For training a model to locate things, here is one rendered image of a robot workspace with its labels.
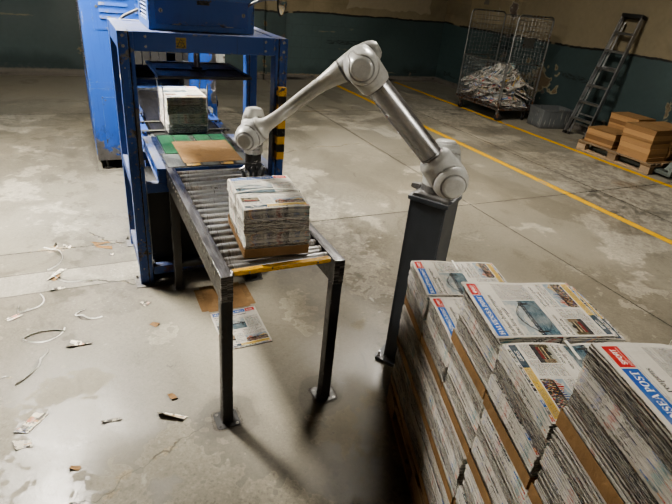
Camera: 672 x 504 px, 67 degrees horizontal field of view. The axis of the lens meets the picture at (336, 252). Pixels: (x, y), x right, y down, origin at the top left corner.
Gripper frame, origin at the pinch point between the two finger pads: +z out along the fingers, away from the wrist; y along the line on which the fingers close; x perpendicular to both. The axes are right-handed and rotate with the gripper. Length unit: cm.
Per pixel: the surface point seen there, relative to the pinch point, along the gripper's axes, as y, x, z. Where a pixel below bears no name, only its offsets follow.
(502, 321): 30, -139, -14
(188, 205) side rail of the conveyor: -26.4, 22.9, 13.1
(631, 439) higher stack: 9, -191, -28
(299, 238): 8.2, -41.8, 4.9
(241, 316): 4, 29, 92
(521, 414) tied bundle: 19, -162, -4
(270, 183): 4.1, -13.7, -10.1
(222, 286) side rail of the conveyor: -28, -51, 17
